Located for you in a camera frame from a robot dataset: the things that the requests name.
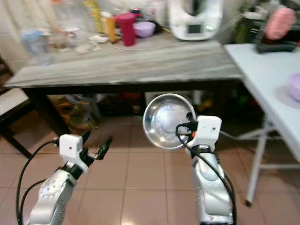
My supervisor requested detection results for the stainless steel bowl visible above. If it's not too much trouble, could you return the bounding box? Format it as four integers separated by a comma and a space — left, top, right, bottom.
142, 93, 197, 151

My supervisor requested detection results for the yellowish plastic bag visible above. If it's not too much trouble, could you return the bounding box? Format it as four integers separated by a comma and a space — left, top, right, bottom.
63, 95, 95, 130

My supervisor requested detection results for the dark wooden chair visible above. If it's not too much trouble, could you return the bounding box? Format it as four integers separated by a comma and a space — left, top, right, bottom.
0, 61, 34, 158

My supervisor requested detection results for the white folding table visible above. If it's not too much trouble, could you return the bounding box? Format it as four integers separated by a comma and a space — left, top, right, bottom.
224, 44, 300, 207

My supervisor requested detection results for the white appliance with display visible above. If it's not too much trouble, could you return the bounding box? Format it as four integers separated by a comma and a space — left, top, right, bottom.
168, 0, 225, 42

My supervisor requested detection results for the clear drinking glass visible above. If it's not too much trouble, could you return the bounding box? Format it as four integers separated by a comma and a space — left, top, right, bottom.
49, 28, 76, 52

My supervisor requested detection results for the purple plastic bowl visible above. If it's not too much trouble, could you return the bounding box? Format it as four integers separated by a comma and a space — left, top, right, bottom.
288, 73, 300, 103
134, 21, 157, 38

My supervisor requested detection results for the clear pitcher with blue lid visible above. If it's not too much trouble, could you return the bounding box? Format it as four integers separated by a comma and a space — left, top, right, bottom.
21, 30, 53, 67

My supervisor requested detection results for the red plastic cup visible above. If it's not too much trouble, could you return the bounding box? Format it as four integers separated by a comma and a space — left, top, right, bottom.
115, 13, 139, 47

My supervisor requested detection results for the orange bottle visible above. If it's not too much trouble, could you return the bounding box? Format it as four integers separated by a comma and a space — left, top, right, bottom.
105, 14, 118, 44

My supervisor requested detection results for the black appliance base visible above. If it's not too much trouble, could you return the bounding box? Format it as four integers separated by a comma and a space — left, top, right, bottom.
255, 41, 299, 53

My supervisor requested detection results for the yellow bottle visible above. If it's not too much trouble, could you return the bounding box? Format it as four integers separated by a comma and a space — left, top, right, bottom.
83, 0, 104, 34

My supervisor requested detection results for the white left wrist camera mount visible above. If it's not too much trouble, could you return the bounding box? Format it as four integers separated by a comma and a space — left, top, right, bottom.
59, 134, 90, 167

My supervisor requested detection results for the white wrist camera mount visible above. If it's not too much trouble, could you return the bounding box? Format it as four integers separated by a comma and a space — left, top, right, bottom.
59, 134, 90, 167
194, 115, 223, 149

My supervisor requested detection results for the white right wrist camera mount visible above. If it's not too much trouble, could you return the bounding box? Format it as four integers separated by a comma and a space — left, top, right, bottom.
194, 115, 223, 149

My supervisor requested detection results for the dark wooden table frame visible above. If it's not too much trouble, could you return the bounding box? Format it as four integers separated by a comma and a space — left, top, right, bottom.
4, 80, 244, 151

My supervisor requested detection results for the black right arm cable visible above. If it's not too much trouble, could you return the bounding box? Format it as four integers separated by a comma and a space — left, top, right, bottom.
176, 124, 238, 225

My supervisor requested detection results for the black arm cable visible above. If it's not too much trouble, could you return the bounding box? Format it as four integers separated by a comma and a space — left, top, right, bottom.
16, 140, 60, 225
176, 124, 238, 225

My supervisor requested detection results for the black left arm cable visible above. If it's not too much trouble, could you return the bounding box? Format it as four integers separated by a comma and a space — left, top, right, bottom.
16, 140, 60, 225

